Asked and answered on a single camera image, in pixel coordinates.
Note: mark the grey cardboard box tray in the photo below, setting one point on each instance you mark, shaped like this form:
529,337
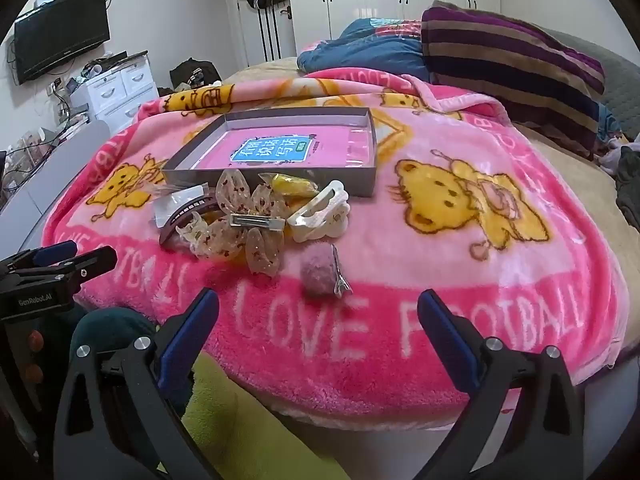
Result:
270,178

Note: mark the clear desk organizer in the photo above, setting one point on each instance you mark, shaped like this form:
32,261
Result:
30,152

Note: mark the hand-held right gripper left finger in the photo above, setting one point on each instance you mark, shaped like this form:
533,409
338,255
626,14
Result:
192,325

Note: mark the small clear plastic packet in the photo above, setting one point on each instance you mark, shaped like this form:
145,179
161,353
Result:
162,207

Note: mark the black bag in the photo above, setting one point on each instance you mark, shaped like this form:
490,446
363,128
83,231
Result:
192,72

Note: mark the pink pompom hair clip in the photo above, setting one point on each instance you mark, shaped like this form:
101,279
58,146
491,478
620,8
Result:
315,272

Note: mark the yellow item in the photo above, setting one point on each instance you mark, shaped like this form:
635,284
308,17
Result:
292,186

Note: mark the white drawer cabinet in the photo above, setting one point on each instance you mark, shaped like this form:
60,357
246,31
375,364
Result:
117,92

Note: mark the blue quilt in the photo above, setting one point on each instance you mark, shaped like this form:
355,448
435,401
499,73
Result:
360,52

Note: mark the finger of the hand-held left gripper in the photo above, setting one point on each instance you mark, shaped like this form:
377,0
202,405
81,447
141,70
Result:
92,262
52,252

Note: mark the dark grey garment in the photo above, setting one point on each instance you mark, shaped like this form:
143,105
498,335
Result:
630,190

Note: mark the black wall television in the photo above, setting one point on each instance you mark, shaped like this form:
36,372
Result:
60,35

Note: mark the dark green cloth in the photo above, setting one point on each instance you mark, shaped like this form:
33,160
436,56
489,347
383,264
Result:
112,327

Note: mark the translucent dotted bow hair clip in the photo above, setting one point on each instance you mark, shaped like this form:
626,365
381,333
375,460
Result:
260,250

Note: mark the pink book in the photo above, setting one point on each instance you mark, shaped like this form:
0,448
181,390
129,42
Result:
340,145

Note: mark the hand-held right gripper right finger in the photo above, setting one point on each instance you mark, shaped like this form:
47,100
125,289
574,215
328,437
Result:
445,330

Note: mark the pink bear printed blanket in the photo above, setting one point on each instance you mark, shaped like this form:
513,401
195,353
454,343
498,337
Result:
400,240

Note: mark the maroon oval barrette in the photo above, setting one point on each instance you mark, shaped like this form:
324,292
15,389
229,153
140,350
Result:
172,222

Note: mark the grey desk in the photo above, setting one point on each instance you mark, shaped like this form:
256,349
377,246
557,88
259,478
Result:
55,170

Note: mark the yellow-green cloth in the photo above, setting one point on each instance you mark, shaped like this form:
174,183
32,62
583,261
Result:
240,420

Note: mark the purple striped blanket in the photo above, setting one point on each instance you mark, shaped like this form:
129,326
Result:
500,60

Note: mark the white claw hair clip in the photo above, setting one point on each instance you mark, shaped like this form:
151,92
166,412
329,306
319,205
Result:
312,220

